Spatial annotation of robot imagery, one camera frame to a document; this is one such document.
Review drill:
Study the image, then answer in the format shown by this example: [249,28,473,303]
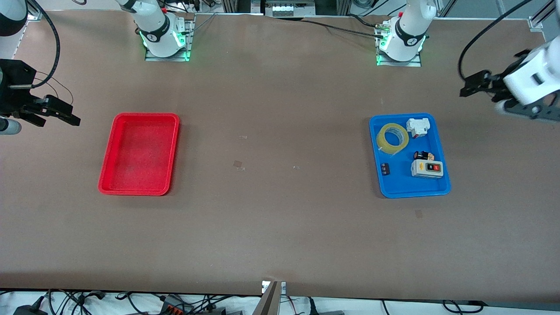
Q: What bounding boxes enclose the black cable on table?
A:
[301,19,386,38]

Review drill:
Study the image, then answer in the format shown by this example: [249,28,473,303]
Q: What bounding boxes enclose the black tangled cable bundle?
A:
[44,289,159,315]

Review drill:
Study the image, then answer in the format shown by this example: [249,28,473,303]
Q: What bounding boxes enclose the grey switch box yellow label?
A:
[410,160,444,179]

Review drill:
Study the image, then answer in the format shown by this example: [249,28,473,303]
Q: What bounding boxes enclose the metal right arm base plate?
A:
[144,15,196,62]

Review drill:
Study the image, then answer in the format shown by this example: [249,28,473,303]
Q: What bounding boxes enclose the grey thin cable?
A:
[189,12,219,35]

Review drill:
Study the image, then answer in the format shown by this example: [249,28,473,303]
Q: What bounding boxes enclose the blue plastic tray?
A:
[369,113,452,199]

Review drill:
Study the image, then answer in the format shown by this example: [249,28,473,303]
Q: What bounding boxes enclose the yellow packing tape roll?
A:
[376,123,410,155]

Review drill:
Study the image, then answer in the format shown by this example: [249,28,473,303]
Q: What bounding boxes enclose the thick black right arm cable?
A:
[25,0,61,89]

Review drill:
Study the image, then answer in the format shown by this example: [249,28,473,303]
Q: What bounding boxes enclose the black plug with cable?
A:
[306,297,347,315]

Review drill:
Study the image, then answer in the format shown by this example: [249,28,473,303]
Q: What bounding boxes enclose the aluminium corner bracket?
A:
[528,0,560,32]

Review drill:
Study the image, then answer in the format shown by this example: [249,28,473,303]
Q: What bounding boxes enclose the black power adapter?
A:
[12,297,49,315]

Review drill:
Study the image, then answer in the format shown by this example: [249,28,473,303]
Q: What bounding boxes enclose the black looped cable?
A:
[441,299,487,314]

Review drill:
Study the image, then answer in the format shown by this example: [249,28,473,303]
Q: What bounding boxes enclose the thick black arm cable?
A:
[25,0,61,89]
[458,0,533,82]

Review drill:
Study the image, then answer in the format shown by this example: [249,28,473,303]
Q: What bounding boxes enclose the red plastic tray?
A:
[98,112,180,196]

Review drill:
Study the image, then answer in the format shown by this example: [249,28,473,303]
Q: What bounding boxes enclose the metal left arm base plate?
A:
[376,52,423,67]

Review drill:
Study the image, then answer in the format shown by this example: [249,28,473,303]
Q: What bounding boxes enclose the aluminium frame rack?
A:
[221,0,351,18]

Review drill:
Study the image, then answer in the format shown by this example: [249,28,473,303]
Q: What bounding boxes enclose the white circuit breaker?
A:
[406,118,430,139]

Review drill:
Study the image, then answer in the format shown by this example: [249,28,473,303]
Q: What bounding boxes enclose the white power strip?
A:
[271,3,308,17]

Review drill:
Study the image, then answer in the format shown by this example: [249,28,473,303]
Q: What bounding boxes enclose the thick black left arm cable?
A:
[458,0,533,82]

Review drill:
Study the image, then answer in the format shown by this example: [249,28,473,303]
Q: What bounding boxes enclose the orange connector block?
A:
[159,296,194,314]

